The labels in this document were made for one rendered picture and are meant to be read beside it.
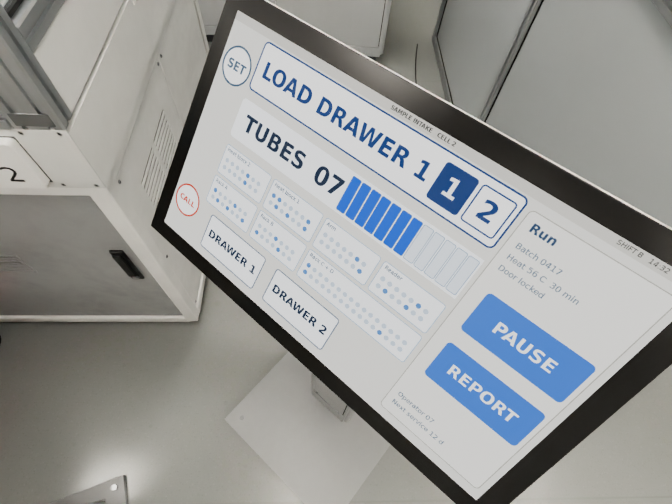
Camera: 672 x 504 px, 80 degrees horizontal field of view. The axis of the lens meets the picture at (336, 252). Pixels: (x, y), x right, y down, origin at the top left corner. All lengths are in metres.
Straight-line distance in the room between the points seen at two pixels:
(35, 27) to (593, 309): 0.78
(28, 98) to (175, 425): 1.06
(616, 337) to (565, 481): 1.28
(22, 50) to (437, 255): 0.62
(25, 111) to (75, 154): 0.09
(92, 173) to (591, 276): 0.78
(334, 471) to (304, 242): 1.04
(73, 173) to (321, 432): 1.00
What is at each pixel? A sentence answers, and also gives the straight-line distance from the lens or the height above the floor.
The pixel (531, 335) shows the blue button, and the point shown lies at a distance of 0.38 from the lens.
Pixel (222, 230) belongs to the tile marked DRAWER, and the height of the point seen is 1.01.
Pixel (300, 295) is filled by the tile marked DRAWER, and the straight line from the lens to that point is 0.44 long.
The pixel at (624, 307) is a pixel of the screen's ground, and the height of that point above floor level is 1.15.
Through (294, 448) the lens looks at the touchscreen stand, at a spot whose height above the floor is 0.03.
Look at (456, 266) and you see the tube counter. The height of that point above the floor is 1.11.
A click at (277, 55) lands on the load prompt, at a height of 1.17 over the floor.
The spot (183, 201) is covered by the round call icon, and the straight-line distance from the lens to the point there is 0.54.
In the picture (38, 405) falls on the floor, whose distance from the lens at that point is 1.69.
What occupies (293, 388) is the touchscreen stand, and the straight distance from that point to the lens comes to 1.41.
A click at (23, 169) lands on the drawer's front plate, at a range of 0.89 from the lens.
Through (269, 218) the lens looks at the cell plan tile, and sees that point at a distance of 0.45.
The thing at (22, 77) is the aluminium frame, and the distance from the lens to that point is 0.75.
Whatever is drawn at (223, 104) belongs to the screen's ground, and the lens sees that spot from 0.49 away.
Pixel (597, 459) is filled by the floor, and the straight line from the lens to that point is 1.70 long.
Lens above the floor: 1.42
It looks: 60 degrees down
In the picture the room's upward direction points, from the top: 6 degrees clockwise
